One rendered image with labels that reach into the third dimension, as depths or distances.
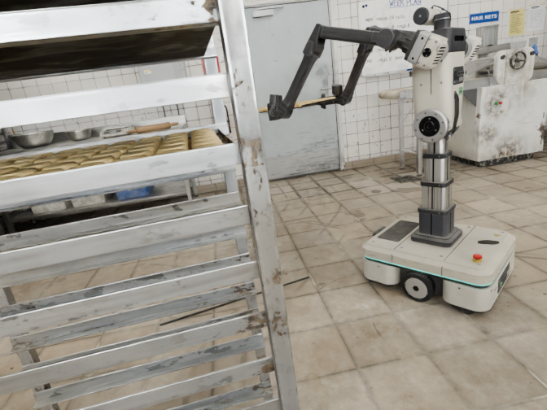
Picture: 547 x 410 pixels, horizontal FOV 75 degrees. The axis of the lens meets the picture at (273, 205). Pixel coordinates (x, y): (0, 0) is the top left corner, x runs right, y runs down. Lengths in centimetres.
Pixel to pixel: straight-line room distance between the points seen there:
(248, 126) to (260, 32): 410
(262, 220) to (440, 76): 142
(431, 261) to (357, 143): 311
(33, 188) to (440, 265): 168
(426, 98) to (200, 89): 146
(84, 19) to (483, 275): 170
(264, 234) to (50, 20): 36
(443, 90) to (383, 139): 318
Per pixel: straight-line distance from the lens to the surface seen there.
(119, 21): 50
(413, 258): 192
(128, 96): 49
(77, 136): 429
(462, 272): 185
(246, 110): 46
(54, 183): 53
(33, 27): 52
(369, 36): 179
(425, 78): 183
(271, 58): 453
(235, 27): 47
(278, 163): 460
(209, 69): 91
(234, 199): 95
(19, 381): 67
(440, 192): 196
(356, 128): 478
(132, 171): 50
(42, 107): 52
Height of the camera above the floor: 113
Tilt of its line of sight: 18 degrees down
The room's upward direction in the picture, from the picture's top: 8 degrees counter-clockwise
